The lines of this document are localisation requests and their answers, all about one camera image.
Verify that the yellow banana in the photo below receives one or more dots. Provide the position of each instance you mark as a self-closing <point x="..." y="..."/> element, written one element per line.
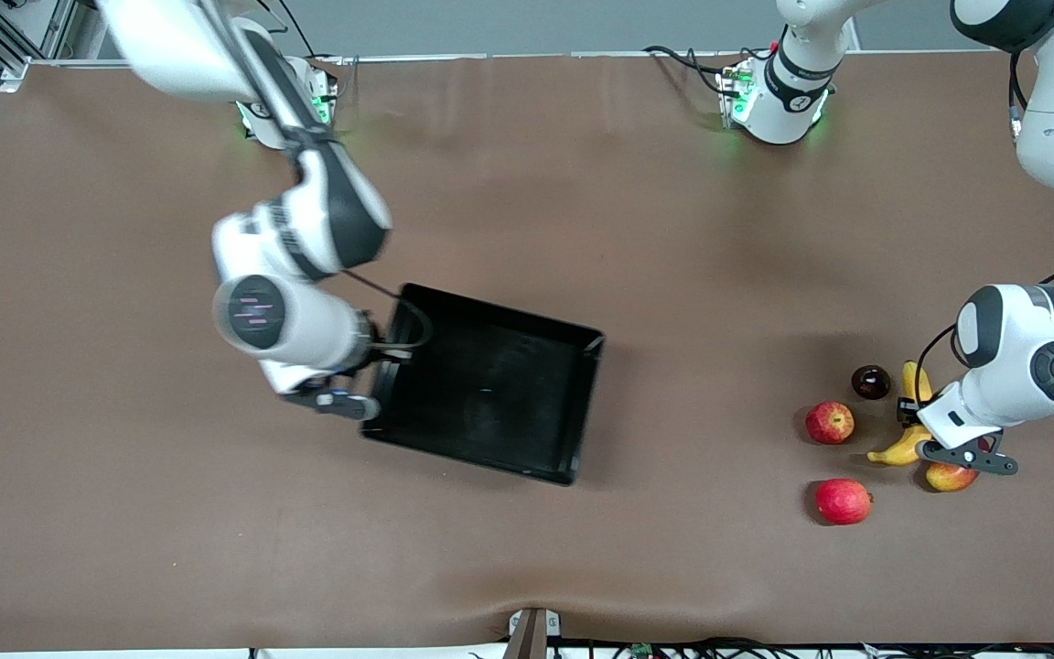
<point x="902" y="448"/>

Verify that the small red yellow apple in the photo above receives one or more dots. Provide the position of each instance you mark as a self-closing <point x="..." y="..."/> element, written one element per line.
<point x="830" y="422"/>

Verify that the black plastic tray box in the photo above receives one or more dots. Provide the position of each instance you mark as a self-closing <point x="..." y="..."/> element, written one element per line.
<point x="490" y="394"/>

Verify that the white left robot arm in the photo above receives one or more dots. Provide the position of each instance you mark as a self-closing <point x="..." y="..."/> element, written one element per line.
<point x="1039" y="366"/>

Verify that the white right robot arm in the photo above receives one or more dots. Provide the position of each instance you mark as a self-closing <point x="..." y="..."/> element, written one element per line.
<point x="307" y="220"/>

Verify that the dark purple plum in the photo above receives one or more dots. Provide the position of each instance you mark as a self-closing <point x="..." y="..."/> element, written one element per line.
<point x="870" y="382"/>

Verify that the red yellow mango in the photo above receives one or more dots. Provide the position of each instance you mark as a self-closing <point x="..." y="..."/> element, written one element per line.
<point x="948" y="478"/>

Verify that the round red peach fruit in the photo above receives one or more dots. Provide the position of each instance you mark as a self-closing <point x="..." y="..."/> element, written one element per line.
<point x="843" y="502"/>

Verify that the brown table cover mat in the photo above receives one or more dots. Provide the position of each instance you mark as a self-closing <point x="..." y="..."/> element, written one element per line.
<point x="216" y="503"/>

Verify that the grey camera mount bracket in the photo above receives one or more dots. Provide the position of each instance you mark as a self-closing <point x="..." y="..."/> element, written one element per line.
<point x="532" y="633"/>

